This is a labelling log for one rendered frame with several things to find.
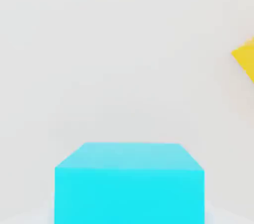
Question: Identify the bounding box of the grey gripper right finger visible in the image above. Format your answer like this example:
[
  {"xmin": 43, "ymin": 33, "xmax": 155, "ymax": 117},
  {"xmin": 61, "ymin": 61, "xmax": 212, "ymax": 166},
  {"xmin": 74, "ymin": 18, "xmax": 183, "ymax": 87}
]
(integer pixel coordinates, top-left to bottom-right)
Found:
[{"xmin": 204, "ymin": 200, "xmax": 244, "ymax": 224}]

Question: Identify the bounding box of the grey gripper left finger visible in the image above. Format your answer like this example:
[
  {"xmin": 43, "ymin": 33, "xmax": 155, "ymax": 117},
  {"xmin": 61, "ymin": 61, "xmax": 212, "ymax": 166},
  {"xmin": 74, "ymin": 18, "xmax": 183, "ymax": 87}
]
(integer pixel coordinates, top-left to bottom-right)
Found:
[{"xmin": 4, "ymin": 198, "xmax": 56, "ymax": 224}]

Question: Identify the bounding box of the small cyan cube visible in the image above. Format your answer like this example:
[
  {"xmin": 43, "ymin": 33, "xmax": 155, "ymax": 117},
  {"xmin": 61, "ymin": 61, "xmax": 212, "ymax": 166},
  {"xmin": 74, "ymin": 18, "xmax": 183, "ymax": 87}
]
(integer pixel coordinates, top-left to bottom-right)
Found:
[{"xmin": 54, "ymin": 142, "xmax": 205, "ymax": 224}]

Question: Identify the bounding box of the small yellow cube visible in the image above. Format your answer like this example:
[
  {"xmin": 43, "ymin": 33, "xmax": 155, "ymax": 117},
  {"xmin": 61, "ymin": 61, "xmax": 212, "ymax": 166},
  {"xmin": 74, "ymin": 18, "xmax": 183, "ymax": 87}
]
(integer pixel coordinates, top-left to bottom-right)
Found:
[{"xmin": 230, "ymin": 36, "xmax": 254, "ymax": 84}]

